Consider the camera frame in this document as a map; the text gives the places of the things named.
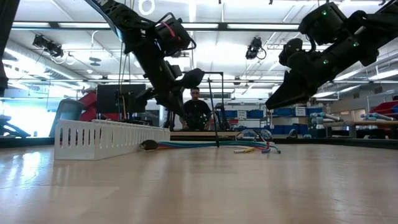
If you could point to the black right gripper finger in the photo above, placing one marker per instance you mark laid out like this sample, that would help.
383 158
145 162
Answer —
286 93

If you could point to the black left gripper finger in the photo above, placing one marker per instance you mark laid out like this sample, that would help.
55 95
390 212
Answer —
172 107
181 104

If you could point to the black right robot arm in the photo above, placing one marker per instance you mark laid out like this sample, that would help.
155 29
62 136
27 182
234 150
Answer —
367 28

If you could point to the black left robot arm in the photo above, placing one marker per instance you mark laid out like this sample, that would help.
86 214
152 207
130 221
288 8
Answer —
124 18

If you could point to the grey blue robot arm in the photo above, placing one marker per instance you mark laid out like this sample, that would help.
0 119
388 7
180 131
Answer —
329 117
373 116

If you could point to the person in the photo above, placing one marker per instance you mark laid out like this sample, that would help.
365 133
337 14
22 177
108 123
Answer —
196 110

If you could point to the blue bin shelf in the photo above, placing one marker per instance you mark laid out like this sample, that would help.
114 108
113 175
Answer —
283 111

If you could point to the thin black metal stand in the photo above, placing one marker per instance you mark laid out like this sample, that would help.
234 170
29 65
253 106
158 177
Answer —
222 93

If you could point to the clear safety glasses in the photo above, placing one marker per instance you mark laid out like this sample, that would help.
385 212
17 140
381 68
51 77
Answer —
245 130

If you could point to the wooden workbench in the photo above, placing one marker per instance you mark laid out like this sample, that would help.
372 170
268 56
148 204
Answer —
351 124

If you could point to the red storage bins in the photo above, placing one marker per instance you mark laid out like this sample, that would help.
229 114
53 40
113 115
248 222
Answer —
385 107

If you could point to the red bin rack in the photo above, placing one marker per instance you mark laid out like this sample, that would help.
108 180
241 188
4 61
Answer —
90 109

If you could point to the white grey office chair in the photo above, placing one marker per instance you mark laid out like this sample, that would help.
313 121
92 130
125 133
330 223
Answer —
66 113

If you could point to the black stand legs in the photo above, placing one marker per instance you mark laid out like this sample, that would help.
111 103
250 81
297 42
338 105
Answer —
12 129

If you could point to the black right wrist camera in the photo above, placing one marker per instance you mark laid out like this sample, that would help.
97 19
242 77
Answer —
290 51

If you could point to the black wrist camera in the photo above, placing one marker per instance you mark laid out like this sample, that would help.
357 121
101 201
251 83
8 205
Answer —
290 51
172 37

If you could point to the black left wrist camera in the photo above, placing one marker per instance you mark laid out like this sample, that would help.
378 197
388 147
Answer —
172 37

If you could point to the black hanging camera device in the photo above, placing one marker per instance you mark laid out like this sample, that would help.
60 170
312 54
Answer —
46 45
255 48

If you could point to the black rig frame beam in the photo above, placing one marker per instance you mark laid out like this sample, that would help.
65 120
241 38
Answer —
222 26

